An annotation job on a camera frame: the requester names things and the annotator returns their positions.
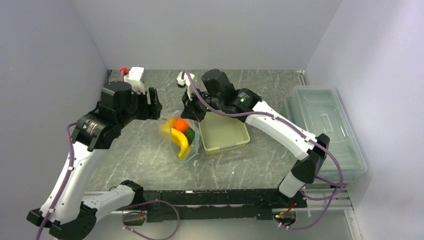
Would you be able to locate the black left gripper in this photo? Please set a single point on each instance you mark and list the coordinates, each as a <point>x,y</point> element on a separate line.
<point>151,111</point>

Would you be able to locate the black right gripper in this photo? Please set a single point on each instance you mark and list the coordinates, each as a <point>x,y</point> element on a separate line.
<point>190,110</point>

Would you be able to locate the orange tangerine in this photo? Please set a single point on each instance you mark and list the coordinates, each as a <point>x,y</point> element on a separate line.
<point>181,125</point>

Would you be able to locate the yellow bell pepper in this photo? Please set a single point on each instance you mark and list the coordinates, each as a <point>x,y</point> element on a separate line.
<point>166,126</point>

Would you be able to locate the clear zip bag blue zipper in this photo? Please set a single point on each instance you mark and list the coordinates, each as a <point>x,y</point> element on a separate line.
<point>174,148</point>

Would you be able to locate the yellow banana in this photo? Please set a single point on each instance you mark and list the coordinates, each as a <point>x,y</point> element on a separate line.
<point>180,139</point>

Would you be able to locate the pale yellow plastic basket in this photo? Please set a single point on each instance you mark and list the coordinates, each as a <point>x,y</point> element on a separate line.
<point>220,133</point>

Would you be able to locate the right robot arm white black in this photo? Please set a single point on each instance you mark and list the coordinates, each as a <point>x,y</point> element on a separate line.
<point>309,149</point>

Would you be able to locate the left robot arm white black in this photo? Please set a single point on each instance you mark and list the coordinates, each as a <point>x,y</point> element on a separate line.
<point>65,213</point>

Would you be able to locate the clear plastic lidded container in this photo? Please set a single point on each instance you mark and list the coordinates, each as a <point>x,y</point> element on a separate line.
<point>319,110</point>

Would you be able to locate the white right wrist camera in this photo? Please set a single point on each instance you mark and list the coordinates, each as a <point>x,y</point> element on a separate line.
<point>183,81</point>

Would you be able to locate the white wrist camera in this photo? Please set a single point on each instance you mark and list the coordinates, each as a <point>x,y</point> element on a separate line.
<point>183,81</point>
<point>134,76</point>

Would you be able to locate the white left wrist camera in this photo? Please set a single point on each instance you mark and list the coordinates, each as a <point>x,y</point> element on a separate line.
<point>134,76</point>

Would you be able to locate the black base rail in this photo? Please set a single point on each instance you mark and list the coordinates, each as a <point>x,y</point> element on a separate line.
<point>260,204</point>

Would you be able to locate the aluminium frame rail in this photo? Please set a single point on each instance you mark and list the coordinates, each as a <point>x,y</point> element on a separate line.
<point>340,201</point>

